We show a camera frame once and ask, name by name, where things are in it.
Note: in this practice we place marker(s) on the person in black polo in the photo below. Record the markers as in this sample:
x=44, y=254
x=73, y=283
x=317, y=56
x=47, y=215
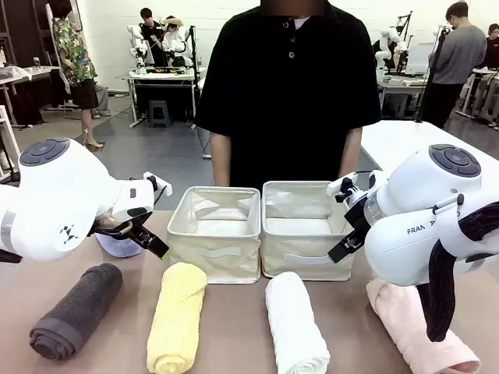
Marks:
x=288, y=97

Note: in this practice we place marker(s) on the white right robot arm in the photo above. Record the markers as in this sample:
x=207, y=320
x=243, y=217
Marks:
x=409, y=233

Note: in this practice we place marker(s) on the background person dark top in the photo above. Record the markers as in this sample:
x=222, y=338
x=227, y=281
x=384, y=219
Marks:
x=493, y=46

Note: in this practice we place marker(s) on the large white table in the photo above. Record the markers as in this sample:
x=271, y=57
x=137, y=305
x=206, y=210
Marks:
x=409, y=136

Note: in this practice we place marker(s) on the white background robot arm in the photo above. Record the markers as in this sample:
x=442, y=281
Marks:
x=390, y=37
x=136, y=37
x=183, y=46

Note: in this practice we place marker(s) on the pink rolled towel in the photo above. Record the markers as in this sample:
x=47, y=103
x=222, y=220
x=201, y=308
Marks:
x=405, y=323

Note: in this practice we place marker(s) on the cream fabric storage bin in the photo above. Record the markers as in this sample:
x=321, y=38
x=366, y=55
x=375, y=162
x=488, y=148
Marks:
x=304, y=253
x=214, y=253

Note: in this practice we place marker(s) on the person's right forearm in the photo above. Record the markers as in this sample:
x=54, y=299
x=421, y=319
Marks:
x=221, y=159

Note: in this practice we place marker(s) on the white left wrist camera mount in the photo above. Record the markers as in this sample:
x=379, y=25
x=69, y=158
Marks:
x=160, y=185

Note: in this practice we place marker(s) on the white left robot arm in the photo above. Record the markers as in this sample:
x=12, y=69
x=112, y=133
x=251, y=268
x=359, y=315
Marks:
x=58, y=195

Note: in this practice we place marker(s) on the background person in black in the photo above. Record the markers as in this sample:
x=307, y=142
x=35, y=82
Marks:
x=147, y=18

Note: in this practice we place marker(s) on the white background desk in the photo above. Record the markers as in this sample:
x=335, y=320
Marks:
x=483, y=78

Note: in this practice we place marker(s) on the yellow towel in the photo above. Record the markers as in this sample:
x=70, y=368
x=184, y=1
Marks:
x=175, y=319

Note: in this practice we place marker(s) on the light blue cone towel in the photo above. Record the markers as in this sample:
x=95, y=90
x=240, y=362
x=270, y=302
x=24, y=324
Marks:
x=117, y=247

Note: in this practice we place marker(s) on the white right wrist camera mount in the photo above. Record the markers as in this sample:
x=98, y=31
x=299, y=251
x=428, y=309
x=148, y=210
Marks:
x=345, y=183

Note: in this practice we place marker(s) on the black tripod stand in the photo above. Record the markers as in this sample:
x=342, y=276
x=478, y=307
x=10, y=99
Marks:
x=432, y=78

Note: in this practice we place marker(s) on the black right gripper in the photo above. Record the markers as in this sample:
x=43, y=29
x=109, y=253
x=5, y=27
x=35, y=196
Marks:
x=358, y=214

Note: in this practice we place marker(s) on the white cluttered side table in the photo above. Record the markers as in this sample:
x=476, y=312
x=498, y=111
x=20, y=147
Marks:
x=27, y=74

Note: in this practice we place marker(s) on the grey background work table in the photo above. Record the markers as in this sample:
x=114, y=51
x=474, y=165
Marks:
x=401, y=83

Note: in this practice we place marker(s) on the person's left forearm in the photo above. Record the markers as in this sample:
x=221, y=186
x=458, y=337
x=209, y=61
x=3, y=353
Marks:
x=351, y=152

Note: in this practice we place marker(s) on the background person grey sweater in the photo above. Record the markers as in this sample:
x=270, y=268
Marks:
x=456, y=54

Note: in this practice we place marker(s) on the grey plastic stool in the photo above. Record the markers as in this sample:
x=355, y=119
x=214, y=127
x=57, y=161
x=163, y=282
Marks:
x=159, y=111

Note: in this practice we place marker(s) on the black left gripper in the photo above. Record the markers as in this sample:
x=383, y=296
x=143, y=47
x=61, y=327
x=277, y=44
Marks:
x=137, y=228

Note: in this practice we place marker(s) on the white shelf frame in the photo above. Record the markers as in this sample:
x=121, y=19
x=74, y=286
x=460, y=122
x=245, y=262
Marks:
x=8, y=132

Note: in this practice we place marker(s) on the seated person in grey trousers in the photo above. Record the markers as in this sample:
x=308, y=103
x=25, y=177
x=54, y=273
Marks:
x=102, y=99

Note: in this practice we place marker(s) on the dark grey towel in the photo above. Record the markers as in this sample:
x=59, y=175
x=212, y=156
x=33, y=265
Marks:
x=78, y=308

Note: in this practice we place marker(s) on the background person with hat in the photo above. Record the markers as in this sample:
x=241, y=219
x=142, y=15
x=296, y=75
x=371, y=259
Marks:
x=173, y=39

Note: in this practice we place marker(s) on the white-framed background table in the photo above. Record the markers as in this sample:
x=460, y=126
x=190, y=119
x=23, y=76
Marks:
x=163, y=76

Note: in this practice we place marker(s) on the white towel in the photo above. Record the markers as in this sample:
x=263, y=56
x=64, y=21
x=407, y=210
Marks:
x=296, y=327

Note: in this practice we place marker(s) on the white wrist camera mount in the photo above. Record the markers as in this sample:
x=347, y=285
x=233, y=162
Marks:
x=345, y=183
x=160, y=185

